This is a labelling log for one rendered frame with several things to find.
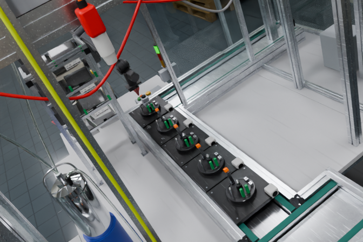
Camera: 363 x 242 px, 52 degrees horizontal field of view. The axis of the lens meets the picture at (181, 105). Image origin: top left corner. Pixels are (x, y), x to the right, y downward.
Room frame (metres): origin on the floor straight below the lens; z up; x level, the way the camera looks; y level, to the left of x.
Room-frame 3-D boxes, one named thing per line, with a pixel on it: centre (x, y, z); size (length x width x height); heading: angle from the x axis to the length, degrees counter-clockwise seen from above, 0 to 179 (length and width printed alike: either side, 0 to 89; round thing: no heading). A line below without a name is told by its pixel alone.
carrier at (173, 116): (1.86, 0.13, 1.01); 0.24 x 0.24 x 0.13; 17
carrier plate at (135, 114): (2.10, 0.20, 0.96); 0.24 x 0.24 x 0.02; 17
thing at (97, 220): (1.16, 0.54, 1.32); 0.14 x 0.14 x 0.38
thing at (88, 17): (0.98, 0.12, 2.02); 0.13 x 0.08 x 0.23; 17
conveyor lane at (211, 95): (2.17, -0.09, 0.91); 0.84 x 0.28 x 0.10; 107
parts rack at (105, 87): (1.88, 0.51, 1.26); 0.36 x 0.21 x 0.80; 107
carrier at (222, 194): (1.16, -0.09, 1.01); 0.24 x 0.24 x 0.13; 17
